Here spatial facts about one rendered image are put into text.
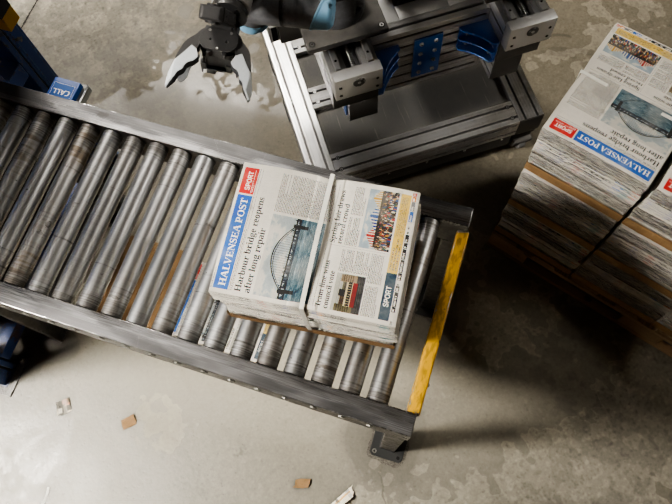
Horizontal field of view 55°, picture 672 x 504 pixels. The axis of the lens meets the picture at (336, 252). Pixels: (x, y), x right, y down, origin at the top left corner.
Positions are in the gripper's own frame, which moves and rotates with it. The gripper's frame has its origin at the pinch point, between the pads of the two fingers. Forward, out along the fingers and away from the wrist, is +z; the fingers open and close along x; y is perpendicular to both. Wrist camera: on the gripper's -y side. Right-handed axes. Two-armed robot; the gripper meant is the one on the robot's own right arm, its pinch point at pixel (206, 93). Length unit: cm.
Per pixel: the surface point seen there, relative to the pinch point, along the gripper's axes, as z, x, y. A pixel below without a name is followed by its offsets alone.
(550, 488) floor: 55, -111, 109
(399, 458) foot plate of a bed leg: 53, -63, 116
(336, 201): 9.1, -26.6, 17.3
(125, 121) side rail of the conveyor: -16, 29, 48
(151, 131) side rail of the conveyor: -14, 22, 47
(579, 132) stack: -25, -82, 30
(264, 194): 9.7, -12.0, 18.7
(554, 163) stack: -23, -81, 43
